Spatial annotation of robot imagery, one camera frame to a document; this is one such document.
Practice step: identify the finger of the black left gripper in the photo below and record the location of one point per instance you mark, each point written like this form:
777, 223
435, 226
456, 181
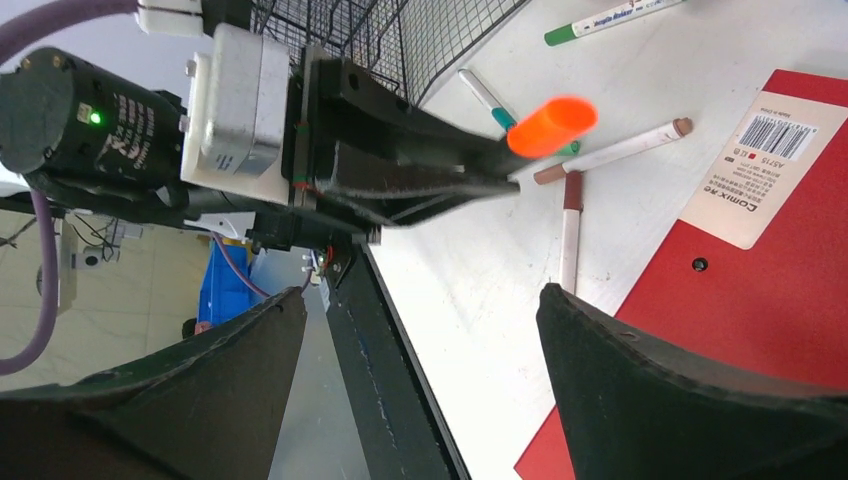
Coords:
375, 159

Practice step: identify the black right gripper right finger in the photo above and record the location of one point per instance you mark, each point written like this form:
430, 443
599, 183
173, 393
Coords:
633, 406

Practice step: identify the orange black highlighter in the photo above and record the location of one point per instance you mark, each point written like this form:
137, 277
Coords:
553, 126

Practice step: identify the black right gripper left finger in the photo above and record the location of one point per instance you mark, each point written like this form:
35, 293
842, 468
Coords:
208, 407

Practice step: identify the black wire mesh tray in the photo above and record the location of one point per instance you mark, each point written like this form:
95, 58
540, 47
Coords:
406, 45

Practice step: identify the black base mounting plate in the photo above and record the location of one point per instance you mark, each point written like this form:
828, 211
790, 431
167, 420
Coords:
402, 430

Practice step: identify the green cap marker pen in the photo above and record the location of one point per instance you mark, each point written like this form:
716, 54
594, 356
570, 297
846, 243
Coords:
626, 12

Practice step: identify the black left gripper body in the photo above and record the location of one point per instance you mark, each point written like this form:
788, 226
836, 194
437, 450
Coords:
90, 139

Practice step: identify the green cap white marker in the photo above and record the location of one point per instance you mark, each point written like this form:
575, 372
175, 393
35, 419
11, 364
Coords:
571, 149

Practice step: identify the brown cap white marker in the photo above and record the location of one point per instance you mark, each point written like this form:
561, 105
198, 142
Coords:
664, 134

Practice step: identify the red brown white marker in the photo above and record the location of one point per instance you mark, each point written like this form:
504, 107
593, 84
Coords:
572, 209

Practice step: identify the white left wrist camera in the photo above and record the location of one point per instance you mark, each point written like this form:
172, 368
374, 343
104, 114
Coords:
236, 118

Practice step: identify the red binder folder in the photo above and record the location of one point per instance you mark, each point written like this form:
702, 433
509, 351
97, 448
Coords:
753, 273

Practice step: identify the teal cap white marker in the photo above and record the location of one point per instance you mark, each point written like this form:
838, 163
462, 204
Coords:
481, 92

